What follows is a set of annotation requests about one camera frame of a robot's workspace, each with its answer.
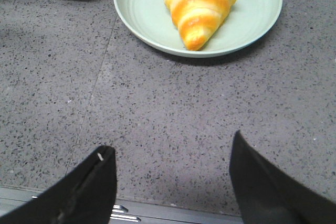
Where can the light green round plate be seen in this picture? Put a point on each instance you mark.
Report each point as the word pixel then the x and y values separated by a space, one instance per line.
pixel 151 22

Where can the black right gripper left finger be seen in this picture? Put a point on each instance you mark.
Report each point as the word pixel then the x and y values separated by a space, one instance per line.
pixel 86 195

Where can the yellow striped croissant bread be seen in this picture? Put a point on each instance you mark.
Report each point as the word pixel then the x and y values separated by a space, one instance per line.
pixel 198 20

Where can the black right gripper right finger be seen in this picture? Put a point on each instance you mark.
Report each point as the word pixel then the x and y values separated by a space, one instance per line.
pixel 265 194

